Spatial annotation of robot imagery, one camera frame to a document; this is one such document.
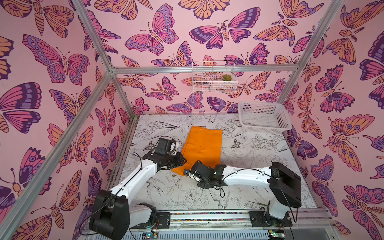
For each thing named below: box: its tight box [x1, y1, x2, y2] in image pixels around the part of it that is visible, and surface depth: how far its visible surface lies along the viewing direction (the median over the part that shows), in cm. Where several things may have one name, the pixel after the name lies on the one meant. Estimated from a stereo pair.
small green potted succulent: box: [221, 74, 232, 81], surface depth 94 cm
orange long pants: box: [171, 126, 223, 176], surface depth 102 cm
